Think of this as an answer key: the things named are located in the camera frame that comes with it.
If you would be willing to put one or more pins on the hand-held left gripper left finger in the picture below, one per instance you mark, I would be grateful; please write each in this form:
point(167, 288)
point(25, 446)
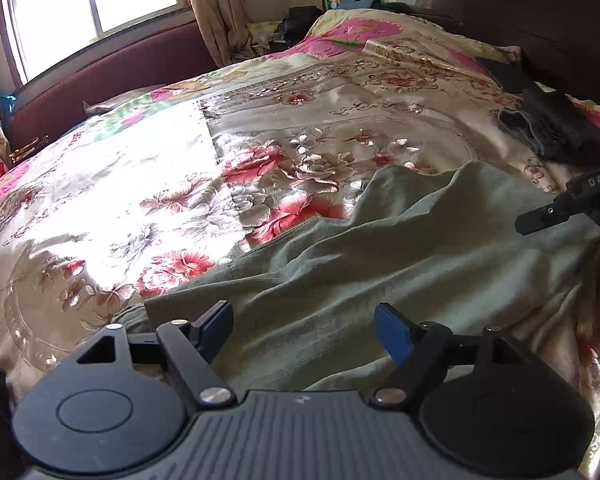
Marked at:
point(217, 322)

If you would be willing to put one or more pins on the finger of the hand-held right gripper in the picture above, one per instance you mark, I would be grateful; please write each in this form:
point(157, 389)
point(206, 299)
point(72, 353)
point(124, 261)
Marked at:
point(540, 219)

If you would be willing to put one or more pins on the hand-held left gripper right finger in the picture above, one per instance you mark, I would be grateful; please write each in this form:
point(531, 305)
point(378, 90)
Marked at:
point(392, 332)

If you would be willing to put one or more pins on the grey-green pants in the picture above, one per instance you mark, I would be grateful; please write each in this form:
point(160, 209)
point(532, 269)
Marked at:
point(380, 260)

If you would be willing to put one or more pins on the dark clothes pile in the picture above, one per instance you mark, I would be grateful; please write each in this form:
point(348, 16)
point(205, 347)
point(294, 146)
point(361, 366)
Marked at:
point(560, 120)

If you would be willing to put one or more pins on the black folded cloth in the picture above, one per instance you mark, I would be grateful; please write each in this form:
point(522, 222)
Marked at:
point(507, 74)

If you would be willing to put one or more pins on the floral satin blanket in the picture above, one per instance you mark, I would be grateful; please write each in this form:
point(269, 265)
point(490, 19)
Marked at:
point(130, 185)

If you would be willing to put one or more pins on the dark wooden headboard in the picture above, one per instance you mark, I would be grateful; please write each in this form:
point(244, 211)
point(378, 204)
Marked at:
point(530, 10)

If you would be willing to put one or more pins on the printed pillow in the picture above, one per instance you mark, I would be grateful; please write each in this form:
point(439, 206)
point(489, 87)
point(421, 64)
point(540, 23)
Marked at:
point(125, 97)

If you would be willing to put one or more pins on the gold-coloured tray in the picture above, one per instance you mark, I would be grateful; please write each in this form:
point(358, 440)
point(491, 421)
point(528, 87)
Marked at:
point(27, 147)

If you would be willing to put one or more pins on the blue cloth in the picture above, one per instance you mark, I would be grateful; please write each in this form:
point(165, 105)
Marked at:
point(357, 4)

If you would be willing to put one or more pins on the pale printed cloth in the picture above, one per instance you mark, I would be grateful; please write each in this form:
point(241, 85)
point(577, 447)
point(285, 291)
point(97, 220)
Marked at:
point(261, 35)

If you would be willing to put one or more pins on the black bag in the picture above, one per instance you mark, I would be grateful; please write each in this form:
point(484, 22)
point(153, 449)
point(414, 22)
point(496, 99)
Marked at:
point(300, 22)

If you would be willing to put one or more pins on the plain beige curtain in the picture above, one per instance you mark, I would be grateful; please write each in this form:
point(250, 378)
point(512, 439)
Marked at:
point(215, 5)

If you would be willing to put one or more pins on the window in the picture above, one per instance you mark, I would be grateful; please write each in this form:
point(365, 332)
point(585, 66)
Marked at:
point(95, 5)

